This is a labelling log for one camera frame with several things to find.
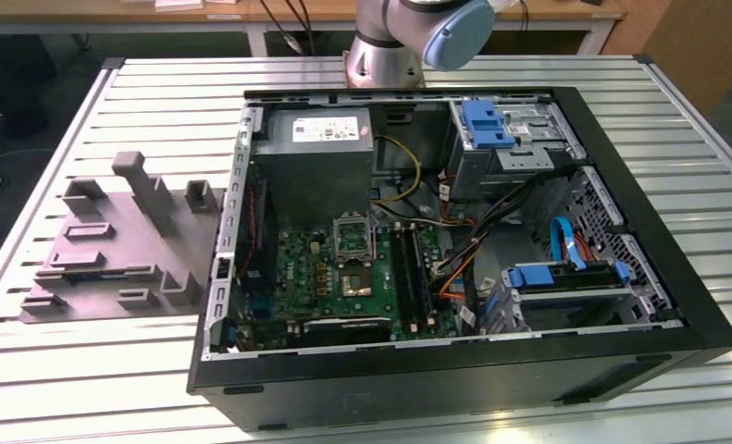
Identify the metal socket cover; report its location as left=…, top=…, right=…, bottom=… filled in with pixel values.
left=329, top=213, right=377, bottom=268

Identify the CPU socket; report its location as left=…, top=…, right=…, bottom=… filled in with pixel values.
left=339, top=269, right=377, bottom=300

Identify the grey power supply unit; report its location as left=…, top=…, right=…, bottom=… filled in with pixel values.
left=250, top=106, right=377, bottom=230

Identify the white latch RAM slot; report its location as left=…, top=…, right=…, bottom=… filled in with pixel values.
left=412, top=226, right=440, bottom=324
left=396, top=224, right=421, bottom=327

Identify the green motherboard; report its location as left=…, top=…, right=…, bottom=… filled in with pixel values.
left=228, top=216, right=465, bottom=352

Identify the black graphics card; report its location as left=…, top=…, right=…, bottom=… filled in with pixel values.
left=300, top=315, right=396, bottom=347

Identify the blue board connector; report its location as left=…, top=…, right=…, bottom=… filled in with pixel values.
left=249, top=296, right=275, bottom=322

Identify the hard disk in blue carrier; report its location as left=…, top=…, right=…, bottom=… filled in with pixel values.
left=507, top=261, right=632, bottom=293

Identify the grey metal drive cage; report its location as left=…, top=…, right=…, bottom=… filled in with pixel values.
left=448, top=99, right=587, bottom=203

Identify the blue card latch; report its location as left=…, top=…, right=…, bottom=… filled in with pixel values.
left=208, top=320, right=241, bottom=353

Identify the grey metal disk bay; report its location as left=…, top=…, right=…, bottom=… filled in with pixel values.
left=501, top=261, right=657, bottom=334

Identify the grey parts rack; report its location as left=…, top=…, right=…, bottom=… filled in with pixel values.
left=17, top=150, right=228, bottom=325

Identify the black PC case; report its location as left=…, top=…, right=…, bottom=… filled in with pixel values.
left=184, top=85, right=732, bottom=434

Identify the wooden desk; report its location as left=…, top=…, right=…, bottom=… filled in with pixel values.
left=0, top=0, right=627, bottom=57

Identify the white paper box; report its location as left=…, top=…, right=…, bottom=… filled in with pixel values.
left=153, top=0, right=208, bottom=13

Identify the brown wooden cabinet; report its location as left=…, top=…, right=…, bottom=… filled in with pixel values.
left=603, top=0, right=732, bottom=117

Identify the grey white wire bundle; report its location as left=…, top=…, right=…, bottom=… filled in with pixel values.
left=371, top=203, right=475, bottom=228

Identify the yellow black power wire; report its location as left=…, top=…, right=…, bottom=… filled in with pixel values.
left=369, top=133, right=423, bottom=204

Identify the red black twisted wire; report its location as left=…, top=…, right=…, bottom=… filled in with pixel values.
left=248, top=187, right=265, bottom=267

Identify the orange yellow wire bundle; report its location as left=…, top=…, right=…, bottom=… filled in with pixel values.
left=433, top=258, right=473, bottom=309

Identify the black wire bundle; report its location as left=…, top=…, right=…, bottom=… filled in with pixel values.
left=433, top=165, right=580, bottom=275

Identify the blue drive bracket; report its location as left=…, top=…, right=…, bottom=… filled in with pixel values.
left=461, top=100, right=516, bottom=150

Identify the blue flat wire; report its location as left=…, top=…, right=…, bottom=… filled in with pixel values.
left=548, top=216, right=588, bottom=273

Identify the orange red wire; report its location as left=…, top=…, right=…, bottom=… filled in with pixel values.
left=572, top=230, right=608, bottom=265

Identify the thin cable with metal plug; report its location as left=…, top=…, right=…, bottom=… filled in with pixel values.
left=259, top=0, right=316, bottom=56

